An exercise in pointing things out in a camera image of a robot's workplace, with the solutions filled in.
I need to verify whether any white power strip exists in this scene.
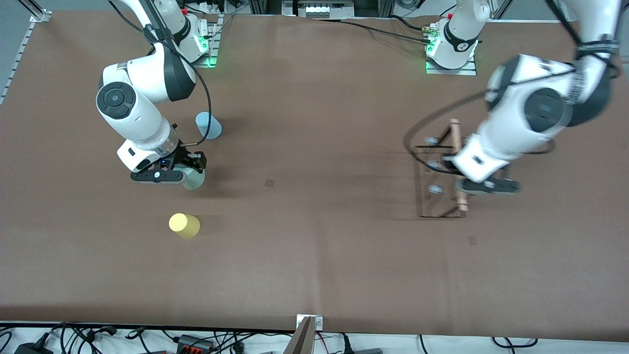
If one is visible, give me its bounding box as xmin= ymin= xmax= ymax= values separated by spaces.
xmin=187 ymin=0 xmax=231 ymax=15

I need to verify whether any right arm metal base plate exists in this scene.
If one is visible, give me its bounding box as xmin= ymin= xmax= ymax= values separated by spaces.
xmin=187 ymin=15 xmax=219 ymax=68

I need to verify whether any slotted aluminium rail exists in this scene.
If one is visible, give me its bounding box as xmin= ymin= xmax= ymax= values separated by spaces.
xmin=0 ymin=22 xmax=40 ymax=105

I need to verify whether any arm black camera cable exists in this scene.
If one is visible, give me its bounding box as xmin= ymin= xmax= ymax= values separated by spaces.
xmin=108 ymin=0 xmax=213 ymax=146
xmin=403 ymin=74 xmax=580 ymax=175

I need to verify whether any light blue plastic cup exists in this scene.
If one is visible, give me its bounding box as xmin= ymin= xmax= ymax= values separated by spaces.
xmin=195 ymin=112 xmax=223 ymax=140

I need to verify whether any grey electrical box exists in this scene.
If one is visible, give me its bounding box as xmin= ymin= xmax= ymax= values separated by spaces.
xmin=295 ymin=0 xmax=355 ymax=19

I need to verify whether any camera mount post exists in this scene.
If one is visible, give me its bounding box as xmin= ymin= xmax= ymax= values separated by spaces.
xmin=284 ymin=315 xmax=324 ymax=354

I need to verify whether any looped black cable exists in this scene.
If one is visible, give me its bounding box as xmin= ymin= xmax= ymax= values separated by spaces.
xmin=491 ymin=337 xmax=539 ymax=350

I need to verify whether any black wire cup holder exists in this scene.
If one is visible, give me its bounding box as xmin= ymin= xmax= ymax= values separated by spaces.
xmin=413 ymin=119 xmax=472 ymax=218

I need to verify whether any black power adapter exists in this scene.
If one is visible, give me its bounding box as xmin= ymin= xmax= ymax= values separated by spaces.
xmin=14 ymin=342 xmax=54 ymax=354

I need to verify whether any yellow plastic cup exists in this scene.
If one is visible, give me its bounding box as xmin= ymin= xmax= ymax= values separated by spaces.
xmin=169 ymin=212 xmax=201 ymax=239

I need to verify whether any black orange connector box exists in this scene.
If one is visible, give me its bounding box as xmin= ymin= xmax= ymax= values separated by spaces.
xmin=177 ymin=334 xmax=214 ymax=353

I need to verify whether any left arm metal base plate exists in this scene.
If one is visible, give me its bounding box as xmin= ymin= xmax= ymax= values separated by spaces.
xmin=426 ymin=54 xmax=477 ymax=75

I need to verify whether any short black base cable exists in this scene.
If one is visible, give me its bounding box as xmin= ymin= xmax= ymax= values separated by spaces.
xmin=391 ymin=15 xmax=429 ymax=33

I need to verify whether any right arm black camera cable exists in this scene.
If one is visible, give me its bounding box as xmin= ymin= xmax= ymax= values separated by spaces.
xmin=108 ymin=0 xmax=213 ymax=146

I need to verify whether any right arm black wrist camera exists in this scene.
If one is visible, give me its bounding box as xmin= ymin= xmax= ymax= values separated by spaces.
xmin=170 ymin=147 xmax=207 ymax=173

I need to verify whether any long black base cable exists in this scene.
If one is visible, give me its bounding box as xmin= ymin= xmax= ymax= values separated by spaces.
xmin=314 ymin=18 xmax=429 ymax=46

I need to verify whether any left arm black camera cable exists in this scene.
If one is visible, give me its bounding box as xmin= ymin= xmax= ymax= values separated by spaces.
xmin=403 ymin=74 xmax=580 ymax=175

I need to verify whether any aluminium profile post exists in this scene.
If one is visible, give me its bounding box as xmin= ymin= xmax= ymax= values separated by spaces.
xmin=17 ymin=0 xmax=52 ymax=23

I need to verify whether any pale green plastic cup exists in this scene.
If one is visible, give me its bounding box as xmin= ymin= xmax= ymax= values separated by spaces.
xmin=182 ymin=167 xmax=206 ymax=191

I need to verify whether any black plug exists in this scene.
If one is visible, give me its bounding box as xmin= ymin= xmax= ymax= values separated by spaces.
xmin=339 ymin=333 xmax=384 ymax=354

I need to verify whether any brown table cover sheet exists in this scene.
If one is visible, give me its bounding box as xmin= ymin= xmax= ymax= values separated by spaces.
xmin=0 ymin=11 xmax=629 ymax=342

